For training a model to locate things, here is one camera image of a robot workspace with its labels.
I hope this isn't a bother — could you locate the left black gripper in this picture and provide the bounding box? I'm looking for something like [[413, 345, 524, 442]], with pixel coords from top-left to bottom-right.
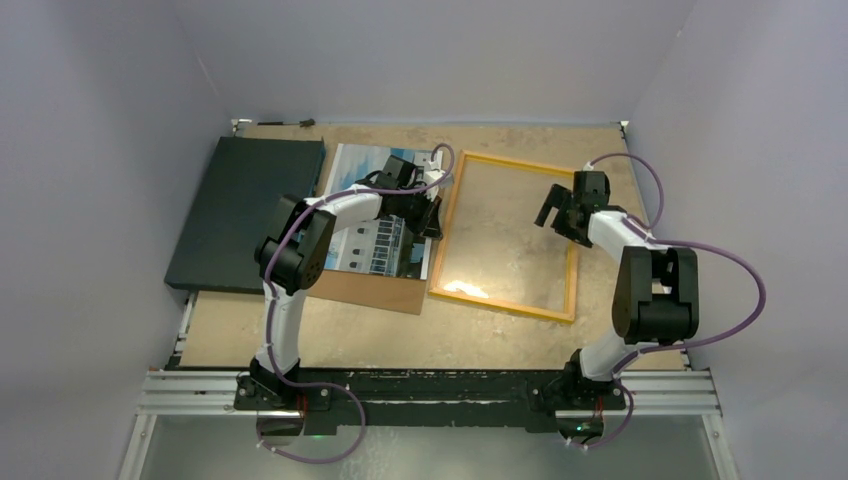
[[395, 189, 443, 241]]

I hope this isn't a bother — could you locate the building and sky photo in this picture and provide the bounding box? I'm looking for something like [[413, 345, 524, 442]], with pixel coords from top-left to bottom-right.
[[325, 144, 432, 280]]

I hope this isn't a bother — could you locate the clear acrylic sheet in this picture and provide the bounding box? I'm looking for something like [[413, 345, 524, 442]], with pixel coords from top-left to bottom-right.
[[438, 158, 572, 313]]

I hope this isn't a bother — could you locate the yellow picture frame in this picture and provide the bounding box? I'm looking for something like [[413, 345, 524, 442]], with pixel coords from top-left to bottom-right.
[[427, 149, 581, 325]]

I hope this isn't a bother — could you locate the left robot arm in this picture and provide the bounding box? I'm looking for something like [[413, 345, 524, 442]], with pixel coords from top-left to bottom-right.
[[249, 152, 454, 409]]

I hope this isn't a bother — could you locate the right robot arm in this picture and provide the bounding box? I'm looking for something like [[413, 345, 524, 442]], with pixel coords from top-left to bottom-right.
[[534, 171, 699, 407]]

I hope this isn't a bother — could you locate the brown backing board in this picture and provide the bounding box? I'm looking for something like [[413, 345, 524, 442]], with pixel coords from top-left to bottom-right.
[[308, 270, 428, 315]]

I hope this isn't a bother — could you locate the dark blue flat box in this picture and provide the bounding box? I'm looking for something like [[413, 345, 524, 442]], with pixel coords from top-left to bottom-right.
[[164, 136, 326, 294]]

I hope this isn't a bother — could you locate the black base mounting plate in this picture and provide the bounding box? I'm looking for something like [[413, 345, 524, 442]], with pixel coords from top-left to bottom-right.
[[234, 364, 626, 435]]

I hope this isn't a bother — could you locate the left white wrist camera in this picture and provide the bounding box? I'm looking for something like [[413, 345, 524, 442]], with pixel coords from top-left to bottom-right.
[[421, 150, 444, 200]]

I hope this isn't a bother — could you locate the aluminium rail frame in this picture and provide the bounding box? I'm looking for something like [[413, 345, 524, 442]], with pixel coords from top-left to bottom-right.
[[119, 370, 740, 479]]

